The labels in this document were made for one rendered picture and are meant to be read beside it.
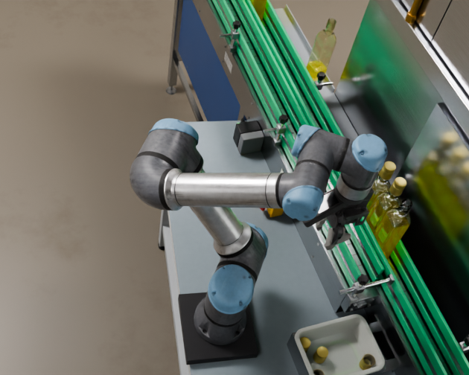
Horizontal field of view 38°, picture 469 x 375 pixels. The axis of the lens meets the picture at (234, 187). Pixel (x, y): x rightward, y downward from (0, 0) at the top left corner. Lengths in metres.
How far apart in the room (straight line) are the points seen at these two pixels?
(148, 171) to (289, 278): 0.75
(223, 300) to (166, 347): 1.04
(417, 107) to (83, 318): 1.56
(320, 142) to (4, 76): 2.47
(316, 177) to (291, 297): 0.78
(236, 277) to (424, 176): 0.63
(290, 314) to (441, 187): 0.58
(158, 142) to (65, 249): 1.47
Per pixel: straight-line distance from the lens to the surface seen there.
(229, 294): 1.77
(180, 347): 2.57
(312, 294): 2.11
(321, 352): 1.96
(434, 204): 2.01
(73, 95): 3.55
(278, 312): 2.06
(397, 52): 2.11
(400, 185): 1.90
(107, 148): 3.31
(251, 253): 1.84
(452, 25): 1.89
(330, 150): 1.43
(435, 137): 1.95
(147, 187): 1.52
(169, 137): 1.60
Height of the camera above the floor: 2.55
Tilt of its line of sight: 52 degrees down
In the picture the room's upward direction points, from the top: 14 degrees clockwise
